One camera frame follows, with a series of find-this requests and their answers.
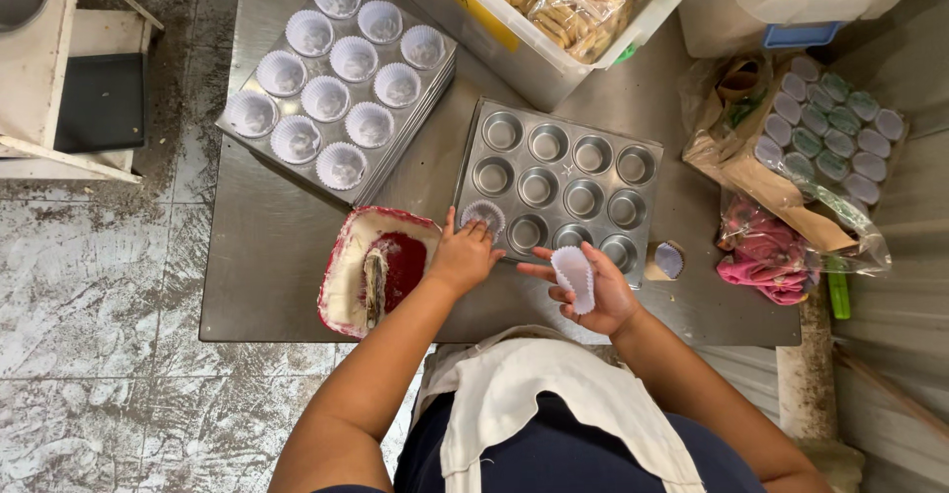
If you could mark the person's right hand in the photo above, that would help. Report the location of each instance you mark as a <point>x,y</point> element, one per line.
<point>612,296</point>

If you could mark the person's left hand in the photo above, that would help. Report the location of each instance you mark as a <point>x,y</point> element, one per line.
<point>461,259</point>

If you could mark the hand-held stack of white liners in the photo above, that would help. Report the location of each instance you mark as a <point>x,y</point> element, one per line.
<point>574,278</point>

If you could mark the single white paper cupcake liner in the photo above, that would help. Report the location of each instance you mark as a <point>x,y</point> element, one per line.
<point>482,211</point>

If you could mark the small liner stack on cardboard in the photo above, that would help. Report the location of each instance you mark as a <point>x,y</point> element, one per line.
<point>667,261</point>

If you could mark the red bowl with white grease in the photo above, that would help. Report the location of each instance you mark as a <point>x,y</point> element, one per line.
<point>345,285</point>

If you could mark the empty metal muffin tray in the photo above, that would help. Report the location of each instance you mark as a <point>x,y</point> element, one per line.
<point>563,181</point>

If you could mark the stack of metal muffin trays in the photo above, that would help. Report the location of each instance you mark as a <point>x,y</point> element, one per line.
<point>400,144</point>

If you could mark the white cloth apron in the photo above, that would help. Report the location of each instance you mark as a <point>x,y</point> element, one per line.
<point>511,389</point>

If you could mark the bag of pink items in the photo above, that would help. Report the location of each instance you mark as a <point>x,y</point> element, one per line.
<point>763,263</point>

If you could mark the person's dark blue clothing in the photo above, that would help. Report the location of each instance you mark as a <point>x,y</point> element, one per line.
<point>571,456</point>

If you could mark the white plastic bin of cookies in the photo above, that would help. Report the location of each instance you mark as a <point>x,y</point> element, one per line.
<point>519,63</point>

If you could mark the group of liners filling tray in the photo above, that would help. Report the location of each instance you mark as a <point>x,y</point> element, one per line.
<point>326,98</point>

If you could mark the green plastic stick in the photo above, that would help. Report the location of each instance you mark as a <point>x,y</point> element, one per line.
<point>838,296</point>

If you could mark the clear plastic bag with liners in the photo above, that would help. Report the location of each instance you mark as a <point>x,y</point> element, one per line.
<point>852,233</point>

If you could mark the rows of packed liner stacks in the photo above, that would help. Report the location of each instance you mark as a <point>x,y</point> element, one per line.
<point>830,137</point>

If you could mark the clear bag of finger cookies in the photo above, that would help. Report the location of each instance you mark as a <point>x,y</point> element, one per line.
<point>578,11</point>

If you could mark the white plastic bucket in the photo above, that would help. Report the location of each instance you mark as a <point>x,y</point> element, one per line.
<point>712,29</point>

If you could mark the wooden stick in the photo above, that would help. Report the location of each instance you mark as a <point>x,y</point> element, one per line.
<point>890,389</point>

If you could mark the blue plastic lid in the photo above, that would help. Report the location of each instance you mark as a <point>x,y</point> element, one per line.
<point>801,34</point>

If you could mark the black flat pad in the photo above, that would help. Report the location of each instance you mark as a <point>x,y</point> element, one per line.
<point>100,103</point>

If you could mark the white wooden stand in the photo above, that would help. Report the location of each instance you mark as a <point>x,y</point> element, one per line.
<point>30,92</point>

